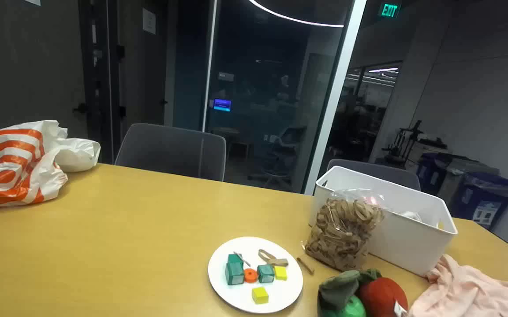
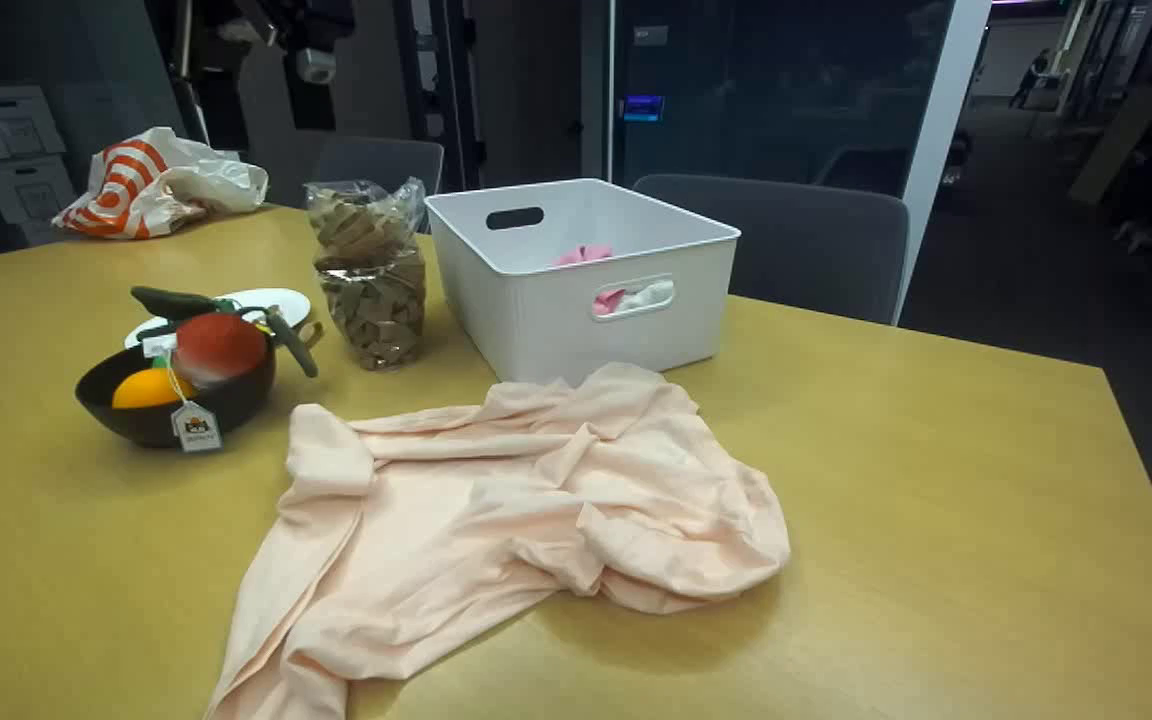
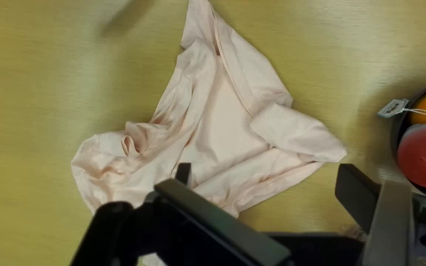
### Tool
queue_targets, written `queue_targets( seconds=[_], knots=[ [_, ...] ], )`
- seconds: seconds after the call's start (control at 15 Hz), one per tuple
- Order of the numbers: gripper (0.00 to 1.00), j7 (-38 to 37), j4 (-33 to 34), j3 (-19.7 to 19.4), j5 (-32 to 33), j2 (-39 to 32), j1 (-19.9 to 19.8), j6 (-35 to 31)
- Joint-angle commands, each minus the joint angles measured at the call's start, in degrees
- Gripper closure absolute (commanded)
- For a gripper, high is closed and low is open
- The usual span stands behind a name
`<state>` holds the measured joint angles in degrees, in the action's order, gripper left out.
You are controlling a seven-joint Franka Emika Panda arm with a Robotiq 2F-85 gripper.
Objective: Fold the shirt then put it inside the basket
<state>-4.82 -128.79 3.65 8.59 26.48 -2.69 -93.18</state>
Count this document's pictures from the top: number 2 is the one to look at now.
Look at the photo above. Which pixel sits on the black bowl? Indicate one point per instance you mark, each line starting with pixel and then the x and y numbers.
pixel 137 427

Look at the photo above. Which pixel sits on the white orange plastic bag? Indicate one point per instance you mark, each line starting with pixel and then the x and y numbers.
pixel 150 187

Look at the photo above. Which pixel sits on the white storage box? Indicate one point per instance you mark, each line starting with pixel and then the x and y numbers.
pixel 8 120
pixel 30 192

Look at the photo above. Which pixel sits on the white glass partition post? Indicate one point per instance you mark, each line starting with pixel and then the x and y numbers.
pixel 941 120

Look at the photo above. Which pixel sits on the blue lit wall display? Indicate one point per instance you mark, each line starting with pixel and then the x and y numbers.
pixel 641 109

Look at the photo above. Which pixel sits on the clear bag of rubber bands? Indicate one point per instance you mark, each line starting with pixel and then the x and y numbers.
pixel 373 302

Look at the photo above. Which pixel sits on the white plastic basket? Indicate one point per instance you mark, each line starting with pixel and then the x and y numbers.
pixel 523 312

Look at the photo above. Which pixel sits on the grey chair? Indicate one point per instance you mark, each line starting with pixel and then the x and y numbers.
pixel 360 160
pixel 816 247

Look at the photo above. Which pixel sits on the white round plate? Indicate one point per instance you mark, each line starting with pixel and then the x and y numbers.
pixel 278 302

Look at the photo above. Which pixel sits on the peach pink shirt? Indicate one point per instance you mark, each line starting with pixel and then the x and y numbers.
pixel 468 534

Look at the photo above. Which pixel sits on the orange plush fruit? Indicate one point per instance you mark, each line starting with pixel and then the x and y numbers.
pixel 146 388

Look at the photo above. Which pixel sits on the white paper tag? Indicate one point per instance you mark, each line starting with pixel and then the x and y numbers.
pixel 198 428

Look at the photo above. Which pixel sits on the red plush fruit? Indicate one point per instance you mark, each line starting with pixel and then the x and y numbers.
pixel 217 348

